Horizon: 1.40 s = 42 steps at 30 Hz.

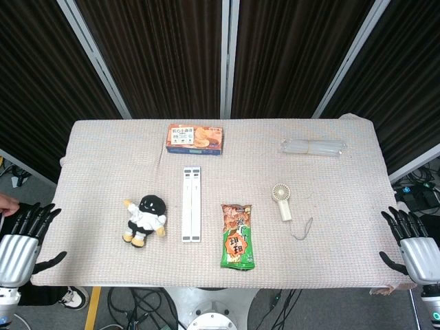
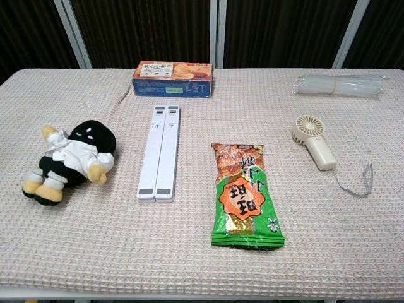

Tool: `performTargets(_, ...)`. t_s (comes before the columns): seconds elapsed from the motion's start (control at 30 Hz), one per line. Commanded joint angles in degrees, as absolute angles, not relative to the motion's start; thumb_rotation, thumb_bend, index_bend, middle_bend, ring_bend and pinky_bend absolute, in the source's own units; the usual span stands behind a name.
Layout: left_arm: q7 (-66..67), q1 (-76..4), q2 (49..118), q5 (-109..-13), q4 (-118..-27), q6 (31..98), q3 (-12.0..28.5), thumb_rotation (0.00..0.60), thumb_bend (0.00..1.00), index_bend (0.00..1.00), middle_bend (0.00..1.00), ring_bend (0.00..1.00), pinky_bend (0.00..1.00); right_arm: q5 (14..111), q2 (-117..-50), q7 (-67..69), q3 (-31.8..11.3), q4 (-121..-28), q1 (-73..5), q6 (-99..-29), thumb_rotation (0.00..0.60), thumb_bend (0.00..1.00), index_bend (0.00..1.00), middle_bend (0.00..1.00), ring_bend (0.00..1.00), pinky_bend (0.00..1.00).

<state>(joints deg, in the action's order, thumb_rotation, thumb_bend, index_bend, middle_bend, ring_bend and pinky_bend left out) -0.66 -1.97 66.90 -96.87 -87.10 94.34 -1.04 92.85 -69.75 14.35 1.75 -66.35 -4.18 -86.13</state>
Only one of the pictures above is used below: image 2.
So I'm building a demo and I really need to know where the orange and blue biscuit box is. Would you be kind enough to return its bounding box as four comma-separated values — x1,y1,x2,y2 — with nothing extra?
131,60,213,98

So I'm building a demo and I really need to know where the white folding laptop stand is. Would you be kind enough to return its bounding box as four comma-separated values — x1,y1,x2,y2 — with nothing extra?
136,105,182,203

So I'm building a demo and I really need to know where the black plush doll white shirt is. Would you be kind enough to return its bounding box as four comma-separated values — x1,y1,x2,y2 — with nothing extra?
21,119,117,207

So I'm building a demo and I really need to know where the bundle of clear glue sticks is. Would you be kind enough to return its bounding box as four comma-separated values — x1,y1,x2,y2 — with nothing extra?
291,73,388,98

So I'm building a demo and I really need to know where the beige waffle-weave tablecloth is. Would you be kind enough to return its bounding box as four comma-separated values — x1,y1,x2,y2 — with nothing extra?
0,67,404,292

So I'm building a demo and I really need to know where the grey metal frame post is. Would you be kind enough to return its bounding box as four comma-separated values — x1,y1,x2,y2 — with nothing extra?
331,0,371,69
52,0,93,69
209,0,227,69

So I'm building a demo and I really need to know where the cream handheld fan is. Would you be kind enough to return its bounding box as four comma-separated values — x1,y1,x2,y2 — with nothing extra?
291,114,338,172

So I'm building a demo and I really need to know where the green and orange snack bag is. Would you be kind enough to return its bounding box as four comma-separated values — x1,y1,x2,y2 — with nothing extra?
210,142,285,249

